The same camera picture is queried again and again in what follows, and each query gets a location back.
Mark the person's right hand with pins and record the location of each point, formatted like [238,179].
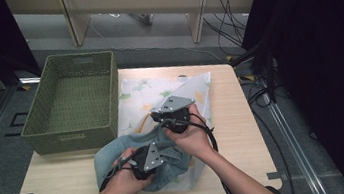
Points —
[191,141]

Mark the person's left hand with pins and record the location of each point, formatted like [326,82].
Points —
[124,184]

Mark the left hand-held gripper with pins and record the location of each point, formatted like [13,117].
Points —
[149,158]

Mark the light wooden desk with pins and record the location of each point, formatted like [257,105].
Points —
[133,1]

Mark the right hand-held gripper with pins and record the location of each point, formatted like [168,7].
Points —
[175,110]

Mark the white leaf-print cloth bag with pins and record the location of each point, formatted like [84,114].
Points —
[139,96]

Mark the green woven basket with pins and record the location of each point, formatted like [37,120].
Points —
[76,102]

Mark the light blue denim jeans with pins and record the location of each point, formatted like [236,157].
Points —
[172,167]

